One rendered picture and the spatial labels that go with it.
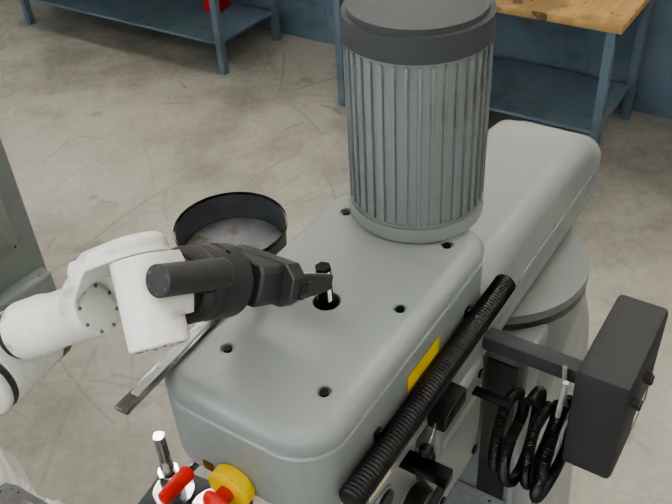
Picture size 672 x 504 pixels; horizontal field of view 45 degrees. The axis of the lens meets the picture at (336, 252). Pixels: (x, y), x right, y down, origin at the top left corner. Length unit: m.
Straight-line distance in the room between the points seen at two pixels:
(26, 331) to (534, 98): 4.40
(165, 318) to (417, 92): 0.43
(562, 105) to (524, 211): 3.61
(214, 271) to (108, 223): 3.85
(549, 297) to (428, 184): 0.56
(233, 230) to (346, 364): 2.62
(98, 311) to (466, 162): 0.52
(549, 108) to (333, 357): 4.12
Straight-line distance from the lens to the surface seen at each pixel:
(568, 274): 1.67
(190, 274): 0.84
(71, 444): 3.58
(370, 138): 1.10
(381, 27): 1.03
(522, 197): 1.51
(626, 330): 1.33
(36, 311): 0.98
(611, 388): 1.25
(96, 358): 3.89
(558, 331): 1.65
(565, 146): 1.69
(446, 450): 1.42
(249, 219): 3.64
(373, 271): 1.13
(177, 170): 5.04
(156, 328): 0.86
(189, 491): 1.86
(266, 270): 0.96
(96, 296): 0.95
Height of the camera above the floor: 2.61
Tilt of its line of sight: 38 degrees down
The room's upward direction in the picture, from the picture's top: 4 degrees counter-clockwise
